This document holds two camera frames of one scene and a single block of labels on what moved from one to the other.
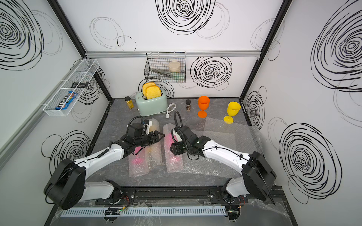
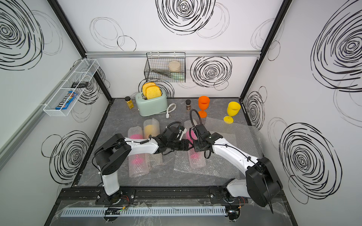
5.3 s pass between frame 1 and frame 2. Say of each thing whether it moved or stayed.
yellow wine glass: stayed
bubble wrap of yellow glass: stayed
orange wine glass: stayed
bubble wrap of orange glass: stayed
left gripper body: moved
